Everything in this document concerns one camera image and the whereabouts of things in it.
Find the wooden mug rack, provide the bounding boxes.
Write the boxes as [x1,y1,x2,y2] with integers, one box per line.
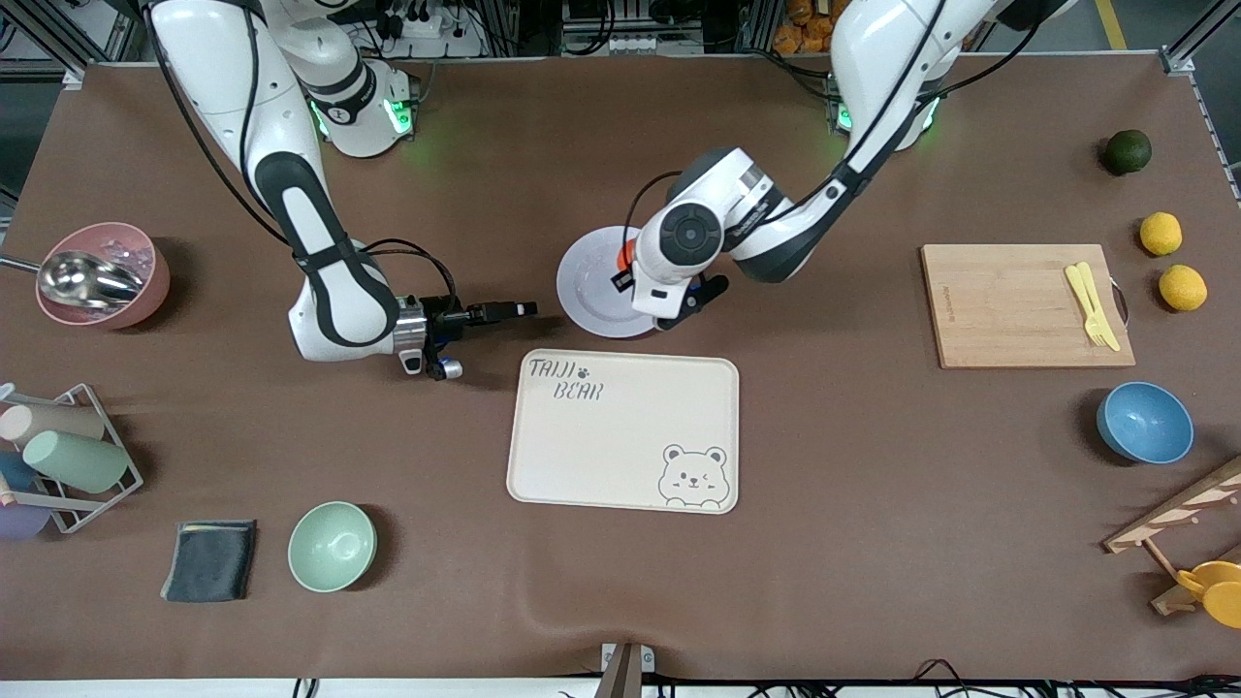
[1102,456,1241,617]

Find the shiny metal scoop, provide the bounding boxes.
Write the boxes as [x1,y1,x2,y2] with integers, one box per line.
[0,250,146,311]

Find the dark green lime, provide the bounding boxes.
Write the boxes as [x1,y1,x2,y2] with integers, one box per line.
[1104,129,1154,177]

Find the clear ice cubes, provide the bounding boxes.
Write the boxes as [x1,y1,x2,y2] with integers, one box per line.
[92,238,158,284]

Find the purple cup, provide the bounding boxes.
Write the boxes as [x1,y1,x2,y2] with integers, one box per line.
[0,502,51,541]

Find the yellow lemon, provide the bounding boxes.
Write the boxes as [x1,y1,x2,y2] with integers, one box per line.
[1139,211,1184,257]
[1159,264,1209,312]

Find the mint green bowl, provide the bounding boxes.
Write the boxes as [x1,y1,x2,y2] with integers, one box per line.
[287,500,378,594]

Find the bag of orange buns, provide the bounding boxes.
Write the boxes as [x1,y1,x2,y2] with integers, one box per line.
[773,0,854,55]

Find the white wire cup rack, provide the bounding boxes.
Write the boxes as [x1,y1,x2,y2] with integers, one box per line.
[0,383,144,535]

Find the brown table mat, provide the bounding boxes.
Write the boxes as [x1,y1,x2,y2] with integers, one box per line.
[0,53,1241,684]

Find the aluminium frame strut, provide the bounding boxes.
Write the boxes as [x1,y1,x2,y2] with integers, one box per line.
[0,0,146,90]
[1161,0,1241,79]

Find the white power strip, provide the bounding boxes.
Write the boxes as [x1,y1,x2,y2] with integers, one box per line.
[373,0,486,59]

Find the cream bear print tray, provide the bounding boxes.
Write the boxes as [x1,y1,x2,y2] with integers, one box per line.
[505,348,741,516]

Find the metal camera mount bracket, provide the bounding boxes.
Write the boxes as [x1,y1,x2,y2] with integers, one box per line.
[593,642,656,698]

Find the beige cup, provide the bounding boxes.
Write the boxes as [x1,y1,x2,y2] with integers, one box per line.
[0,402,106,447]

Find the yellow plastic fork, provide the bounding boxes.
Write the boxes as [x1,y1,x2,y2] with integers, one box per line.
[1065,264,1110,348]

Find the lavender round plate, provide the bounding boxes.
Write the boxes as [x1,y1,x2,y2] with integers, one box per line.
[556,225,683,339]

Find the yellow plastic knife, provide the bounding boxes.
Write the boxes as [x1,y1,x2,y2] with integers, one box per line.
[1076,262,1123,353]

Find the yellow mug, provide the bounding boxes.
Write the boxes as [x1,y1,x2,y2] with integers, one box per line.
[1176,559,1241,630]

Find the wooden cutting board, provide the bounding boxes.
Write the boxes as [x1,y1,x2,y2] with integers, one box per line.
[919,242,1137,370]

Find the pink bowl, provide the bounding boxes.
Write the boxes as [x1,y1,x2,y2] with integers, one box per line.
[35,222,172,331]

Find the grey folded cloth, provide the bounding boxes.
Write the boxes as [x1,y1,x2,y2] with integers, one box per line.
[160,520,259,604]

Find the blue bowl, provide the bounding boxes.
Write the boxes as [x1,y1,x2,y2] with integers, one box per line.
[1097,381,1195,465]

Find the mint green cup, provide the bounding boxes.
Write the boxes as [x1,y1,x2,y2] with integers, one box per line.
[22,429,131,494]

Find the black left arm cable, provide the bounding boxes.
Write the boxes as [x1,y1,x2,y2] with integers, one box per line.
[620,0,1043,258]

